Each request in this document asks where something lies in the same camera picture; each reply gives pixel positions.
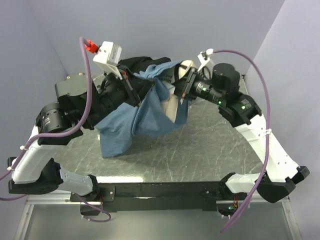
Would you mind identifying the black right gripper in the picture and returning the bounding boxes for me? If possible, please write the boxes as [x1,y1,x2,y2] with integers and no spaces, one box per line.
[164,66,225,106]

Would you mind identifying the cream white pillow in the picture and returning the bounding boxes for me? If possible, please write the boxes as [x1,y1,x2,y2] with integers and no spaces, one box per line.
[158,60,196,123]

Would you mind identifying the blue fabric pillowcase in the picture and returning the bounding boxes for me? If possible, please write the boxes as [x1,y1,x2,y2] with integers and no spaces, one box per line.
[96,59,189,158]

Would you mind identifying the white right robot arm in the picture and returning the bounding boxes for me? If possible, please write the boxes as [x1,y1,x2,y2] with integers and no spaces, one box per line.
[173,63,310,203]

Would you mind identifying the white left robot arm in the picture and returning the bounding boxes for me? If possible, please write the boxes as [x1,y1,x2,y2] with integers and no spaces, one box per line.
[8,65,155,201]

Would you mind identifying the black cloth in basket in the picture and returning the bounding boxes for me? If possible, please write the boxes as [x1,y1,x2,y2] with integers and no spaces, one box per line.
[117,56,177,84]

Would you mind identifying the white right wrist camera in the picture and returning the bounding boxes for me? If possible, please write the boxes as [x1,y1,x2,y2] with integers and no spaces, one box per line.
[197,48,215,73]

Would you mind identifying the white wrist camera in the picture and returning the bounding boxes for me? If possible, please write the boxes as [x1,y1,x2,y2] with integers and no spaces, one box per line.
[84,40,122,79]
[197,48,215,73]

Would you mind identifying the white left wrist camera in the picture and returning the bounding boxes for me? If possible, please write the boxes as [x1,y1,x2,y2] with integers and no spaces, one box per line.
[84,40,122,79]

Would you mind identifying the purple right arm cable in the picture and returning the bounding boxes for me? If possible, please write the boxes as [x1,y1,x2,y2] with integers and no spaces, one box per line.
[212,48,272,234]

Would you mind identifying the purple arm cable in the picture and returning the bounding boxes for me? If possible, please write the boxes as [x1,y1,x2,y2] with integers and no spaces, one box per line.
[0,36,112,223]
[212,48,272,234]

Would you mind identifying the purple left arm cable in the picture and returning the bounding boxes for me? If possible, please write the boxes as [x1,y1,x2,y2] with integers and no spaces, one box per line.
[0,36,112,223]

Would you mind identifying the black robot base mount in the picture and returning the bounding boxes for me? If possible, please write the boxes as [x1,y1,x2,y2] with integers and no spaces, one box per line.
[69,181,251,217]

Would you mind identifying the aluminium frame rail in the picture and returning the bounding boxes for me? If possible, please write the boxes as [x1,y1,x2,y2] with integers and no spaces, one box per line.
[14,74,301,240]

